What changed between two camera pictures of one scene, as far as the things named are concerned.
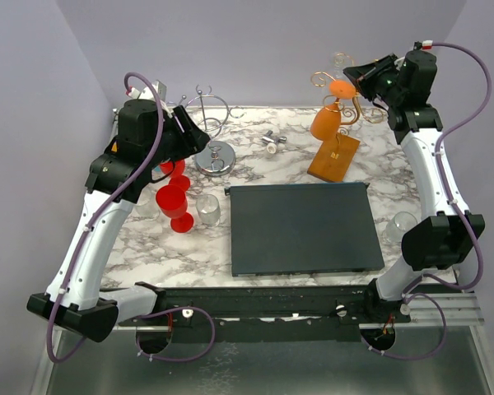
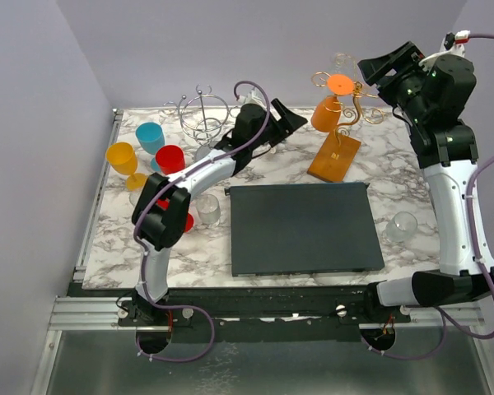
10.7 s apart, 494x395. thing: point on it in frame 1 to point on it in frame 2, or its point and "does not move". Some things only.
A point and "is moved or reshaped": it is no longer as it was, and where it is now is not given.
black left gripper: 191,142 to 281,130
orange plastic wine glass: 326,121 is moved or reshaped
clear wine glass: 399,224 does not move
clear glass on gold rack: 342,61 does not move
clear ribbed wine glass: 208,209 does not move
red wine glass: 175,169 does not move
